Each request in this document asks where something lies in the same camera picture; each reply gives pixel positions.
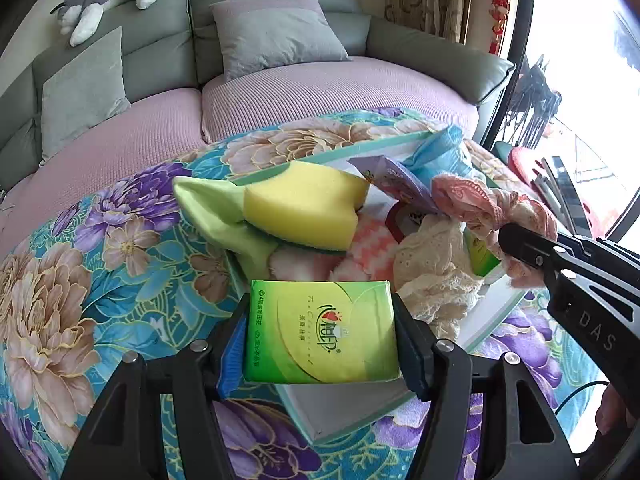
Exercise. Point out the green tissue packet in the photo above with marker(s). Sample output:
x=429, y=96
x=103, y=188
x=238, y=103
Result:
x=320, y=330
x=482, y=260

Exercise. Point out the person's right hand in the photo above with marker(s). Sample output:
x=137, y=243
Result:
x=612, y=410

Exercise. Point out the pink sofa seat cover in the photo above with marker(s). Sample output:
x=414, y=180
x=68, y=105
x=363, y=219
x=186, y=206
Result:
x=325, y=90
x=125, y=135

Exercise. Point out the grey and pink pillow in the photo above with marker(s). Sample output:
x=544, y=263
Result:
x=280, y=35

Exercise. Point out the teal cardboard box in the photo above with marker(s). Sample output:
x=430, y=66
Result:
x=340, y=410

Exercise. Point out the yellow green sponge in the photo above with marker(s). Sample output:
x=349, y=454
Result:
x=300, y=200

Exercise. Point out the light blue patterned cloth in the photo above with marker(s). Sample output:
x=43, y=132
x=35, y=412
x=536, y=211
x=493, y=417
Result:
x=440, y=155

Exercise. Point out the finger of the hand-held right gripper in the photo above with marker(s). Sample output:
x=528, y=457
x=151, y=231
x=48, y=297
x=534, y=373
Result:
x=525, y=250

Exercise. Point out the cream lace cloth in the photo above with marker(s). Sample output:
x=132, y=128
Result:
x=435, y=270

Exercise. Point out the red hanging decoration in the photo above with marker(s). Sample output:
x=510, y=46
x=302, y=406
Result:
x=500, y=5

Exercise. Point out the pink striped fuzzy sock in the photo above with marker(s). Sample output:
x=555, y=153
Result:
x=370, y=250

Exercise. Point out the purple packet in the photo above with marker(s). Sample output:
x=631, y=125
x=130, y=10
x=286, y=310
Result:
x=395, y=180

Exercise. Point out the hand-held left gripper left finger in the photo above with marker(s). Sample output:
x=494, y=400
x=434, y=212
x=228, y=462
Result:
x=232, y=360

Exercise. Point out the plain grey pillow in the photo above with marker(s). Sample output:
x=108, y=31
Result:
x=82, y=95

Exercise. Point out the floral printed blanket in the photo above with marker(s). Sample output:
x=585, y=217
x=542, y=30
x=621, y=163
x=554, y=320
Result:
x=100, y=285

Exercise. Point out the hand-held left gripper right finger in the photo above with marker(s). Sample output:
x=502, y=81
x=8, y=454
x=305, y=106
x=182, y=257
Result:
x=407, y=360

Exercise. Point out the red plastic stool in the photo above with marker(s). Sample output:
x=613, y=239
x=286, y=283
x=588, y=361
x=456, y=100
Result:
x=525, y=160

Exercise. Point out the green cloth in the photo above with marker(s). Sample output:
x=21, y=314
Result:
x=220, y=210

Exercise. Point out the red white packet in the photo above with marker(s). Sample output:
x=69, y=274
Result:
x=400, y=225

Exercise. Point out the clothes drying rack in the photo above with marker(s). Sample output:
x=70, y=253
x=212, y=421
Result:
x=537, y=100

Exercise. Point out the pink lace cloth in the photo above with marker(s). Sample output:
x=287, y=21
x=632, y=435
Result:
x=475, y=200

